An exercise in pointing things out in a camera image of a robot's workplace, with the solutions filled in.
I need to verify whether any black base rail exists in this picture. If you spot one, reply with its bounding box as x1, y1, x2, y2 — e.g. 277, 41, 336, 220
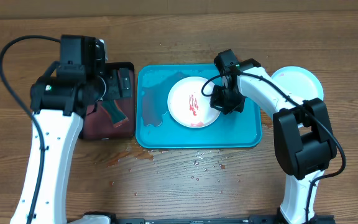
70, 212, 287, 224

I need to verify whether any green and orange sponge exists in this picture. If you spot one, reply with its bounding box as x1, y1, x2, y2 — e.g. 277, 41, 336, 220
102, 100, 129, 128

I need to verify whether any light blue plate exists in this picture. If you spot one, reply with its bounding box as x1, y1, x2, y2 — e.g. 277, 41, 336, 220
272, 66, 324, 100

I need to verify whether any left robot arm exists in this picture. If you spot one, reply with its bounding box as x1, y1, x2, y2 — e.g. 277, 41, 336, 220
11, 35, 135, 223

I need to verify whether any teal plastic tray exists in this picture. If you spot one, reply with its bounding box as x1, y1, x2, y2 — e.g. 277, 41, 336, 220
135, 64, 262, 149

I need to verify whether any white plate with sauce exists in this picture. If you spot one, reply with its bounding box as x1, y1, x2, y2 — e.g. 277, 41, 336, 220
167, 77, 221, 128

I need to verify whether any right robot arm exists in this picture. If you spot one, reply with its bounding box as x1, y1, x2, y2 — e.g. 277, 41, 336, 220
208, 49, 339, 223

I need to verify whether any black rectangular sponge tray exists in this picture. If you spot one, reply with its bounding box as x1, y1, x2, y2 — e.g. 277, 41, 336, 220
80, 62, 135, 140

